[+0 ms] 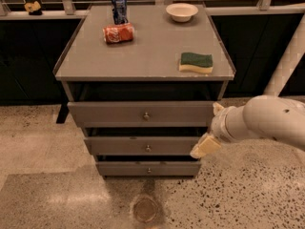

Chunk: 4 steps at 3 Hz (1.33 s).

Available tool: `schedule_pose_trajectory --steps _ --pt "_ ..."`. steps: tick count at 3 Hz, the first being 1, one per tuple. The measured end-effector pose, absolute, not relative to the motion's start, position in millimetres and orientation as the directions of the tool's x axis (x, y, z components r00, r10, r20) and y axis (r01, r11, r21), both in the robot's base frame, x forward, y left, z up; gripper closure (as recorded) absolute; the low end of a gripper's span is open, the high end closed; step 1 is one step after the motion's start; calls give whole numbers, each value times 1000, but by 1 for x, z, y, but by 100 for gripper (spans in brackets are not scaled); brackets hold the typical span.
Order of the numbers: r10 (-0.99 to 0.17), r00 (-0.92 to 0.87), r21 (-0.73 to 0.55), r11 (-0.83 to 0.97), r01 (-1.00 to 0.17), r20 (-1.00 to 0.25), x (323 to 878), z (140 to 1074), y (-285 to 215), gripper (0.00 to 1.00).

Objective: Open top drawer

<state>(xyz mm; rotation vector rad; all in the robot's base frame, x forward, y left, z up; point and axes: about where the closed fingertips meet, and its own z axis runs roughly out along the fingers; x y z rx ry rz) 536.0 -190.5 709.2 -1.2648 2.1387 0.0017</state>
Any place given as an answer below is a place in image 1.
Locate grey bottom drawer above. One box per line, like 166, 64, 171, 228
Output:
96, 160, 201, 177

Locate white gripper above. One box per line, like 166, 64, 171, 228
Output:
190, 102, 247, 158

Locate white diagonal pole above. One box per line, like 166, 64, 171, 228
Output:
264, 14, 305, 96

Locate round floor drain cover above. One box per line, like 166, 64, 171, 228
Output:
132, 197, 158, 223

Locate green yellow sponge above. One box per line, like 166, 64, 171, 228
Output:
178, 52, 214, 74

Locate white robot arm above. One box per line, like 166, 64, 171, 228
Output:
190, 95, 305, 158

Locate white bowl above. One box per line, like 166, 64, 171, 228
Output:
166, 3, 198, 23

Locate blue soda can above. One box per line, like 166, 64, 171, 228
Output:
112, 0, 128, 25

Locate grey drawer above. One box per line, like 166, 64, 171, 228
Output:
84, 136, 198, 156
96, 160, 201, 177
68, 101, 214, 128

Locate orange soda can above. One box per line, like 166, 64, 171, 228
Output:
103, 23, 134, 44

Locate small yellow black object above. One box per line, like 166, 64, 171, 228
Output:
24, 1, 42, 15

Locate grey middle drawer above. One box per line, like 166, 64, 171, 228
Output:
84, 136, 198, 156

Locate grey drawer cabinet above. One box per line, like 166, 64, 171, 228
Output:
56, 5, 235, 163

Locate grey top drawer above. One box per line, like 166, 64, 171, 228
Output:
68, 101, 214, 128

